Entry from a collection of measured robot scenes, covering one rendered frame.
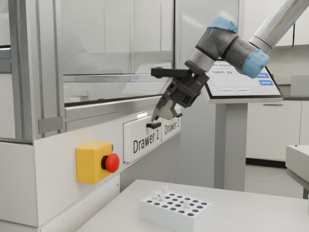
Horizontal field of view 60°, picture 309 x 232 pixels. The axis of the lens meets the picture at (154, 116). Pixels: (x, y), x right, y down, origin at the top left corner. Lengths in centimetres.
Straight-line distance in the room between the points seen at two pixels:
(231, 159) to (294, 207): 108
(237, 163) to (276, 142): 191
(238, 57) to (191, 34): 170
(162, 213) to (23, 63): 36
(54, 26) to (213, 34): 44
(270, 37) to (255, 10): 317
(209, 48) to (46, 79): 46
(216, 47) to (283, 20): 23
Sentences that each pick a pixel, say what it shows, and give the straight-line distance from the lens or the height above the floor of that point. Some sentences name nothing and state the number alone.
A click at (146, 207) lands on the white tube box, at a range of 57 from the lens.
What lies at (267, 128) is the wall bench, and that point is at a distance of 363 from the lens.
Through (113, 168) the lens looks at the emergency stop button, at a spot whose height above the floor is 87.
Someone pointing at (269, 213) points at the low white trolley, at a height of 76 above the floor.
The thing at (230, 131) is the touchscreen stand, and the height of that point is 75.
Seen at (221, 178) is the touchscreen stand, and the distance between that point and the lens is 178.
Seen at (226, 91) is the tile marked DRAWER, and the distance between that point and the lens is 157.
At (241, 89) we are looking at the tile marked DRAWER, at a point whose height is 101.
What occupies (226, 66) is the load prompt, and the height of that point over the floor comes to 115.
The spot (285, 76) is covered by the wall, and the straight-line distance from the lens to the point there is 425.
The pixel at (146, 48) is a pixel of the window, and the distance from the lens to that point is 96.
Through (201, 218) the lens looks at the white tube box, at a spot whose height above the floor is 78.
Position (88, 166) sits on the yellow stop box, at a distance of 54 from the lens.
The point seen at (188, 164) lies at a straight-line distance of 252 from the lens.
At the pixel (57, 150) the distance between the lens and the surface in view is 51.
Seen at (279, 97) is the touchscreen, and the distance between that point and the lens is 177.
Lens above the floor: 103
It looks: 6 degrees down
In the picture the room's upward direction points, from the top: straight up
